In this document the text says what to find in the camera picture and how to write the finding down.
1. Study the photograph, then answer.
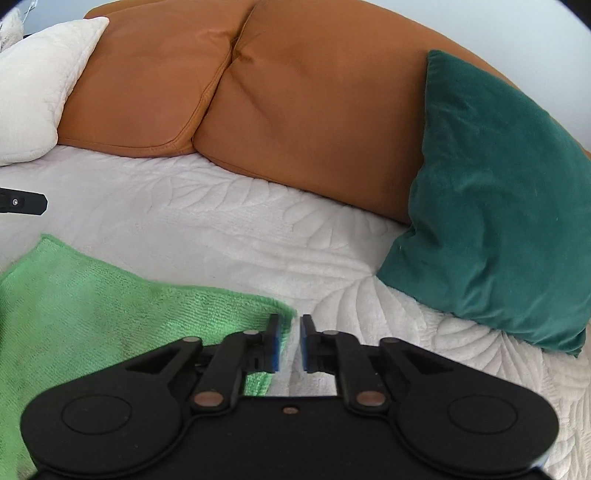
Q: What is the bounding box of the green microfibre towel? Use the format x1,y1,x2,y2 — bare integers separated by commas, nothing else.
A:
1,235,297,479

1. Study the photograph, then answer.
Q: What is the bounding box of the white quilted pillow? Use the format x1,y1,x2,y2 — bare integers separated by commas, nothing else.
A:
0,17,109,166

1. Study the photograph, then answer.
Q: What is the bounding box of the white quilted bed cover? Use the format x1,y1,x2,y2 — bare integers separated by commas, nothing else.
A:
1,146,590,479

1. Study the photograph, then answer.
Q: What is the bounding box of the left orange back cushion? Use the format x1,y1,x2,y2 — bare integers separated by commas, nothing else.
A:
58,0,254,158

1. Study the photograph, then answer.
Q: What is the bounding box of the orange cushion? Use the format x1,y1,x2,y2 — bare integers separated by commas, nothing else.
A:
58,0,254,158
191,0,463,226

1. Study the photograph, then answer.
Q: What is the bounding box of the crumpled white bedding pile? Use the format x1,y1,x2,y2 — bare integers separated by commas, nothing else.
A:
0,7,24,51

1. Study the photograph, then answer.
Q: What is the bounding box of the dark green velvet pillow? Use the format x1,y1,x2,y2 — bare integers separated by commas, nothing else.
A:
378,50,590,356

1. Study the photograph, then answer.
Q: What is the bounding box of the right orange back cushion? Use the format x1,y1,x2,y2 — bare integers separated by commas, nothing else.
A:
191,0,463,226

